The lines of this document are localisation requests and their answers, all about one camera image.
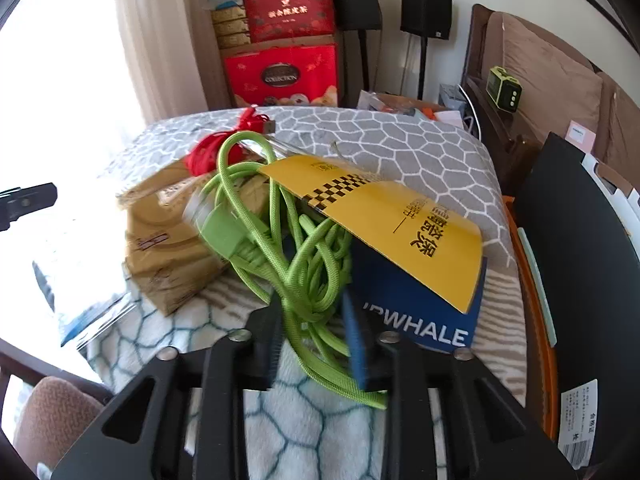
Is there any brown sofa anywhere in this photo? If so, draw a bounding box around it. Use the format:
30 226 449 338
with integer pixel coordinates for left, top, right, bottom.
460 4 640 201

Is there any cream curtain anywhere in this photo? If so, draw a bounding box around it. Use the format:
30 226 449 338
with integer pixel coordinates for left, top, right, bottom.
112 0 221 126

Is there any pink box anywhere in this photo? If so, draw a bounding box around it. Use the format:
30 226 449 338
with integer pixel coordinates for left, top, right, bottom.
565 120 597 153

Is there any black storage box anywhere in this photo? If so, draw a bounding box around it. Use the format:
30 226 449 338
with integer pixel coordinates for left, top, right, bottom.
512 132 640 471

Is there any stack of gold boxes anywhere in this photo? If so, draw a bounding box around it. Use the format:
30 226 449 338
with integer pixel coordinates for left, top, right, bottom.
211 7 251 51

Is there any clear plastic bag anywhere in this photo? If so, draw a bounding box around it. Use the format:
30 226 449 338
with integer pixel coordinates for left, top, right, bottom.
32 255 138 351

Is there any black speaker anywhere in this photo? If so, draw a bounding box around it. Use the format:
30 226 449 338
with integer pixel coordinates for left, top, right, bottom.
331 0 381 31
400 0 453 41

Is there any yellow checkered booklet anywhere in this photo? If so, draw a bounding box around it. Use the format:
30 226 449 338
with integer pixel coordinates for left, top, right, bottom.
259 155 485 315

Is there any red cable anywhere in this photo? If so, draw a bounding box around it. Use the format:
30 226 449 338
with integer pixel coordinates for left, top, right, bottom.
184 106 277 177

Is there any brown upholstered chair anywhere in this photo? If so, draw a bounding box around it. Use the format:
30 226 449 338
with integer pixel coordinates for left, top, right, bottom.
12 376 113 473

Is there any open brown cardboard box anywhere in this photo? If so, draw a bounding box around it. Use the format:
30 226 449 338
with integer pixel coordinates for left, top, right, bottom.
356 89 453 121

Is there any green braided cable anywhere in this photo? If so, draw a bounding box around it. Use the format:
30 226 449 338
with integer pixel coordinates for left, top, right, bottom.
197 131 388 411

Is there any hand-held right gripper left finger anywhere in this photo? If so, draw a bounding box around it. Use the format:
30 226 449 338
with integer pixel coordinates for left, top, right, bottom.
50 292 286 480

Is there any grey blue small box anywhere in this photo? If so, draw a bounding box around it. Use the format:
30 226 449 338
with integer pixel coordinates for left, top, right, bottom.
439 82 468 111

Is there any brown cardboard carton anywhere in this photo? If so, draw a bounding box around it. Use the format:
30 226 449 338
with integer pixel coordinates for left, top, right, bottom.
219 35 342 58

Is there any blue cardboard box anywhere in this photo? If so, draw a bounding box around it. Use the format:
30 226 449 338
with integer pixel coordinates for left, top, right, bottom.
345 240 488 353

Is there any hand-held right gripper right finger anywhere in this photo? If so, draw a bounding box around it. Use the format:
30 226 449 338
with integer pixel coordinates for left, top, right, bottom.
341 292 583 480

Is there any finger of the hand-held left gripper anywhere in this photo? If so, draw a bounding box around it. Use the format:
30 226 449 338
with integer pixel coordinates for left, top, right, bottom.
0 183 58 231

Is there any black speaker stand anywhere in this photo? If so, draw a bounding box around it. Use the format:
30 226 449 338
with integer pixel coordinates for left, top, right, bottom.
341 29 377 107
402 35 431 101

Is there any grey honeycomb patterned blanket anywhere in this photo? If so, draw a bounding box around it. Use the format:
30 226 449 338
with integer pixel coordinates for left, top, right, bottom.
82 105 531 480

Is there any brown sofa cushion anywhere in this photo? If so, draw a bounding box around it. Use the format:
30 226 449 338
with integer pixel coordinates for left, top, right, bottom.
597 72 640 161
487 12 603 146

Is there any orange tray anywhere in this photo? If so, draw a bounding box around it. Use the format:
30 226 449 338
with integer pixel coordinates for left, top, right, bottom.
502 195 558 443

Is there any tan patterned box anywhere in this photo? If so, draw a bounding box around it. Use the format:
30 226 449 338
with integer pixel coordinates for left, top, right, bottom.
117 165 271 317

